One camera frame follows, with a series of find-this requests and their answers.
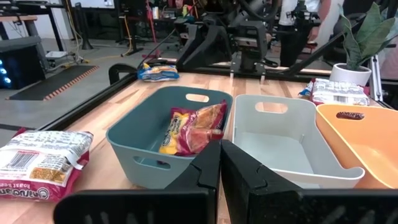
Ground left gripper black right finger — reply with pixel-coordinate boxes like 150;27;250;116
220;139;398;224

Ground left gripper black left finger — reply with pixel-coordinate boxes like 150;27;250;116
52;139;222;224

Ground red yellow Maruchan noodle pack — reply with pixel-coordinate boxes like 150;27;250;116
336;111;365;121
158;99;228;156

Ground dark red Maruchan noodle pack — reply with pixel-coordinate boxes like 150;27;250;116
309;77;371;106
0;127;94;203

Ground light grey plastic bin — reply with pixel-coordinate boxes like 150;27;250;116
231;94;366;190

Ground person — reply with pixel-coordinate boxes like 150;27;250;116
277;0;332;68

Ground teal plastic bin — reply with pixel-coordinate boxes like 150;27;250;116
105;85;234;190

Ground black floor stand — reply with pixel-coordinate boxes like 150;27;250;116
73;2;94;50

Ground orange plastic bin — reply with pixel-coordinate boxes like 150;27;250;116
315;103;398;190

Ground green plant in white pot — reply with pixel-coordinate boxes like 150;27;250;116
328;2;397;87

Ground white power strip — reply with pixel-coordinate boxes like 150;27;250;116
45;50;68;60

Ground black mat orange striped edge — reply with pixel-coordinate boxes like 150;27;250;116
5;64;100;101

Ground black computer with blue lights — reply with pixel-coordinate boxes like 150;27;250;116
0;36;47;90

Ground wooden top desk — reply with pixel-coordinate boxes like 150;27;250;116
0;14;39;41

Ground yellow floor cable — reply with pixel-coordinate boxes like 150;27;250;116
119;15;134;57

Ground black curved cable loop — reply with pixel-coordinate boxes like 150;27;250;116
108;63;138;85

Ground black aluminium table frame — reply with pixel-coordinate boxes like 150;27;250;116
35;14;398;131

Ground silver aluminium post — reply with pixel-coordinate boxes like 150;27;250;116
369;55;384;102

